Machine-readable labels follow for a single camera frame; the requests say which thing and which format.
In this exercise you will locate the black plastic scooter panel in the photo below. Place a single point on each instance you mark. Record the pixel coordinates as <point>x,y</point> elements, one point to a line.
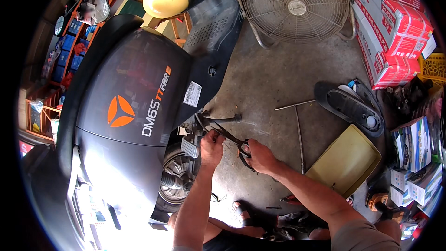
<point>348,108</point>

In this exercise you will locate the black electric scooter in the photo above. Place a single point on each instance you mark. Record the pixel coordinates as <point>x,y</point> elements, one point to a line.
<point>139,76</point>

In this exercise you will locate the medium printed product box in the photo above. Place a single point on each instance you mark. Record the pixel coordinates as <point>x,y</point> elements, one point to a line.
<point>425,184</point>

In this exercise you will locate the black scissors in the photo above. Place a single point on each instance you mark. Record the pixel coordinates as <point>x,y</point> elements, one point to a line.
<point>230,137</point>

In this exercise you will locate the person's legs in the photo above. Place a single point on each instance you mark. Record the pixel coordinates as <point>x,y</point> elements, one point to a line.
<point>244,232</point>

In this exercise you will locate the wooden rack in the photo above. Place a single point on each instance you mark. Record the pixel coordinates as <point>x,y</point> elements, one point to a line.
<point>43,111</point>

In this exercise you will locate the person's left fingers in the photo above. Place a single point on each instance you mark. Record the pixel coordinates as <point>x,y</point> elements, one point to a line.
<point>213,136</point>

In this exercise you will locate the white plastic part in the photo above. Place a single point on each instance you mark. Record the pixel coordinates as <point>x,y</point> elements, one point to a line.
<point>348,89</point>

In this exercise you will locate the round metal floor fan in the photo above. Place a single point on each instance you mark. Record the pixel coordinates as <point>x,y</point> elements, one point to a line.
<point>296,7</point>

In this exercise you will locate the wooden stool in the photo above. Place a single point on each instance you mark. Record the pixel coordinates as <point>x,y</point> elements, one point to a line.
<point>179,28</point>

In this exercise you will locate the yellow plastic tray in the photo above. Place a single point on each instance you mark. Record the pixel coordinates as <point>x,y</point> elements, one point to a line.
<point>345,160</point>

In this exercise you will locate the orange shelf with blue boxes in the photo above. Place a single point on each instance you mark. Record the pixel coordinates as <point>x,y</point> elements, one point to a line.
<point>75,45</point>

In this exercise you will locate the heap of black scooter parts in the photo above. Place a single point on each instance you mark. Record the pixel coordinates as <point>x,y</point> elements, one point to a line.
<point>406,99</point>

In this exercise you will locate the stack of red white cartons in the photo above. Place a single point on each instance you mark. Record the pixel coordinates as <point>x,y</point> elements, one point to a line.
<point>386,31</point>

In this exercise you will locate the large printed product box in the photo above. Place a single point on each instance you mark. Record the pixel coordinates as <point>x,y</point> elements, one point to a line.
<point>416,144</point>

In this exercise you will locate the orange black power drill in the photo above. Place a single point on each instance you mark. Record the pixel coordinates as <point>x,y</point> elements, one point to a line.
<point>379,202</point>

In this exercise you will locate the person's body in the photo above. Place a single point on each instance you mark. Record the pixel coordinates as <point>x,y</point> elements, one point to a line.
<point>362,237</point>

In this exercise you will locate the person's right fingers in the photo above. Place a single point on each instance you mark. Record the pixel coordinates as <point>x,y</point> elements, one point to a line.
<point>248,148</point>

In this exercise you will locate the yellow plastic crate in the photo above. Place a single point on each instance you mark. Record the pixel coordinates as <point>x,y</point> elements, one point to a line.
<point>433,68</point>

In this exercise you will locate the person's left hand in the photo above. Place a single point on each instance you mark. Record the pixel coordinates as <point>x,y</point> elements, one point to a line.
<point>210,151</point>

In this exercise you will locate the small printed product box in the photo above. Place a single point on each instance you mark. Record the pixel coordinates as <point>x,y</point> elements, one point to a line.
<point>400,197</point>
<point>400,179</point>

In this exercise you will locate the person's right hand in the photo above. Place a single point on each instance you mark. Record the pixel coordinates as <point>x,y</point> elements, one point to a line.
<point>263,158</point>

